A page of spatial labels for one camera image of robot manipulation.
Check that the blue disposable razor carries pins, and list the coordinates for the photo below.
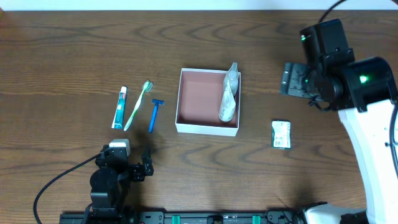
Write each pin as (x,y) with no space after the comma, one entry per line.
(154,113)

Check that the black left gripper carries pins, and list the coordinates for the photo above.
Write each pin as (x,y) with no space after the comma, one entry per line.
(137,170)

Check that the white box pink interior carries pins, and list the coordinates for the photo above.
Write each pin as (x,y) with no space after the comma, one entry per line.
(198,103)

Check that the white tube gold cap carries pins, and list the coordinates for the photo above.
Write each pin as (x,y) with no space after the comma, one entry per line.
(228,104)

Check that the blue liquid clear bottle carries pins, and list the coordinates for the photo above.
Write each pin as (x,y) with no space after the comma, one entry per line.
(232,77)

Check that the teal toothpaste tube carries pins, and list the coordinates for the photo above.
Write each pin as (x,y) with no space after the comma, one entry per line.
(119,113)

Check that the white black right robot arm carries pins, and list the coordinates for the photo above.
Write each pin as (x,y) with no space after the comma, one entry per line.
(364,94)

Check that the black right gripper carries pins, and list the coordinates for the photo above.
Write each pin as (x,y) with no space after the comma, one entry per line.
(294,79)

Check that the green white toothbrush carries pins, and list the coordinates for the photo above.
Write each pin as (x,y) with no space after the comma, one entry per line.
(146,87)

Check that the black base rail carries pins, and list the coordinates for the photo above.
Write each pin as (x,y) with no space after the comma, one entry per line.
(273,216)

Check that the green white soap bar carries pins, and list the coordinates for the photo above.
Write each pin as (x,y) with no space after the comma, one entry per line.
(281,134)

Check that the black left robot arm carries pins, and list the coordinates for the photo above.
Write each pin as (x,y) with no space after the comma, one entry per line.
(111,183)

